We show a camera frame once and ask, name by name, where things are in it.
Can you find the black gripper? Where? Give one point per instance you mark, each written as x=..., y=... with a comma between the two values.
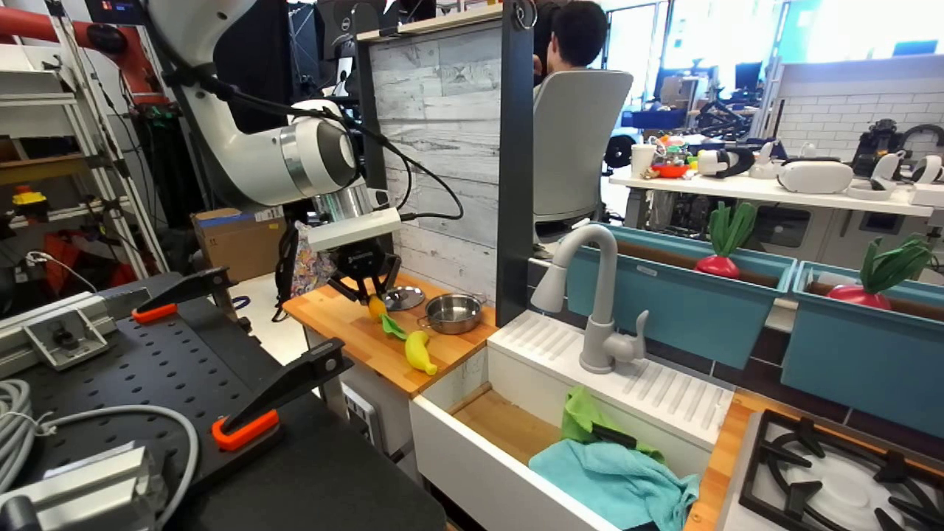
x=363, y=260

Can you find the grey kitchen tap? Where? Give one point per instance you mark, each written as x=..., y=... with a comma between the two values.
x=602, y=349

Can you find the orange carrot plushie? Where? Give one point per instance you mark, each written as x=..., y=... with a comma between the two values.
x=386, y=324

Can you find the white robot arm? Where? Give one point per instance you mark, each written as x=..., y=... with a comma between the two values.
x=273, y=151

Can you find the steel pot lid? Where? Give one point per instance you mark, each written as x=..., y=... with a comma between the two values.
x=404, y=300

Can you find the yellow banana plushie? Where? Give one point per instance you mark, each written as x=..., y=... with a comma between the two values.
x=417, y=352

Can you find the small steel pot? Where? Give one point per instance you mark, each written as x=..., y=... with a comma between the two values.
x=454, y=313

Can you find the red radish plushie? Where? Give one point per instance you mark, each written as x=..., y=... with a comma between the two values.
x=883, y=269
x=730, y=226

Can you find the wooden countertop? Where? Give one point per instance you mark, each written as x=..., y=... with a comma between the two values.
x=367, y=347

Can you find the cardboard box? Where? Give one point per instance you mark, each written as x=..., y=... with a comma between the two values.
x=239, y=240

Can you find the white toy sink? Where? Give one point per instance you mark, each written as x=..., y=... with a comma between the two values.
x=481, y=420

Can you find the black orange clamp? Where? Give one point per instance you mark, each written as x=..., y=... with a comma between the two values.
x=312, y=374
x=200, y=285

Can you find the grey wood backsplash panel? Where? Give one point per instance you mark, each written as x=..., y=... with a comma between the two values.
x=435, y=92

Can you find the green cloth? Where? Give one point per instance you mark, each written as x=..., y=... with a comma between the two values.
x=587, y=423

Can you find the grey office chair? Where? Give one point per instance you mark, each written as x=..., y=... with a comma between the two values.
x=572, y=119

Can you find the seated person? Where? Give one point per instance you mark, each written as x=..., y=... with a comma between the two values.
x=568, y=33

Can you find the teal cloth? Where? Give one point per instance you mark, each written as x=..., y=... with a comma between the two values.
x=627, y=487

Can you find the teal planter box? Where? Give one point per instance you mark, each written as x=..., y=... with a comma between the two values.
x=874, y=362
x=687, y=310

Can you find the black toy stove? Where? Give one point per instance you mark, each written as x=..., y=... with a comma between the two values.
x=796, y=477

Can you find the white desk with clutter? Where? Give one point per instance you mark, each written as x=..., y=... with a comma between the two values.
x=799, y=185

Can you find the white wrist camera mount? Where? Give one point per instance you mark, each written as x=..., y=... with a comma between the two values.
x=336, y=235

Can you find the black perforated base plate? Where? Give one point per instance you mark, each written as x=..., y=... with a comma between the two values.
x=164, y=386

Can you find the aluminium extrusion rail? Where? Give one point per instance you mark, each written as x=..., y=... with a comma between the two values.
x=65, y=333
x=109, y=492

